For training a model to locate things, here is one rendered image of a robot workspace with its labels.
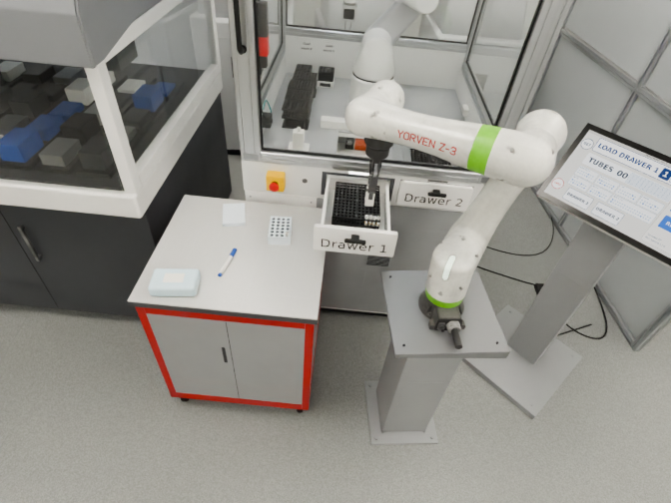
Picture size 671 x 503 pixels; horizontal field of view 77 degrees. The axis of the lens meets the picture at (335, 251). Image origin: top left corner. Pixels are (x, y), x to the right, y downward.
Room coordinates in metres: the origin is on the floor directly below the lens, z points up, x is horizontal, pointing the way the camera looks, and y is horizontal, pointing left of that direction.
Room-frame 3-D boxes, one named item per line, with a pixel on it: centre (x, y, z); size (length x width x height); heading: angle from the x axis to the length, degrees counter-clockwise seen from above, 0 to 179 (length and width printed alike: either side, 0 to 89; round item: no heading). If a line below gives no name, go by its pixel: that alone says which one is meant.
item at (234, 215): (1.31, 0.42, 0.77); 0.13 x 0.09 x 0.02; 13
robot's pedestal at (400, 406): (0.93, -0.37, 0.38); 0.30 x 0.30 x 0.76; 7
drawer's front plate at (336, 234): (1.11, -0.06, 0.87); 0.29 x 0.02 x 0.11; 90
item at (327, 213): (1.32, -0.06, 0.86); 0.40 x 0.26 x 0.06; 0
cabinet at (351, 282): (1.91, -0.11, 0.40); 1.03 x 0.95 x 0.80; 90
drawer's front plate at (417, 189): (1.43, -0.38, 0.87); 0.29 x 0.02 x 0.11; 90
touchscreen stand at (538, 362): (1.29, -1.01, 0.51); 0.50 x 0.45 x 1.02; 136
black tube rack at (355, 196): (1.31, -0.06, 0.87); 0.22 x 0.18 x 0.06; 0
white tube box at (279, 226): (1.23, 0.22, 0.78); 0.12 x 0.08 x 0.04; 6
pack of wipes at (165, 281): (0.91, 0.52, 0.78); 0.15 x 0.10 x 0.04; 97
